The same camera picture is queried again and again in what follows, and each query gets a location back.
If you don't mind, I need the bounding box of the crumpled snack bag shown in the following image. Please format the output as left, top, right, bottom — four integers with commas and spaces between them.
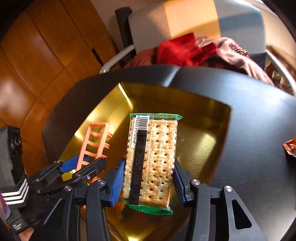
282, 137, 296, 158

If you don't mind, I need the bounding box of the red gold tin box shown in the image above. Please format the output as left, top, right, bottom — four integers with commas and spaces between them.
59, 83, 231, 240

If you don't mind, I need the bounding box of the orange plastic rack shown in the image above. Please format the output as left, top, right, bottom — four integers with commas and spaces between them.
76, 122, 113, 173

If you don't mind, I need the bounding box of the red cloth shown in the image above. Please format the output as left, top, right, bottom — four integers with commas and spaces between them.
156, 33, 218, 67

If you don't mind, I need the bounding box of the grey and yellow armchair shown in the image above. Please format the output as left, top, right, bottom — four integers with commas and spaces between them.
101, 1, 295, 95

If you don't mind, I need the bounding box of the soda cracker pack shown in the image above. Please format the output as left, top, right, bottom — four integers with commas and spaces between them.
122, 113, 182, 215

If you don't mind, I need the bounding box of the pink garment with beads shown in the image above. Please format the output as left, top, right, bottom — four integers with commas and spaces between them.
194, 34, 274, 86

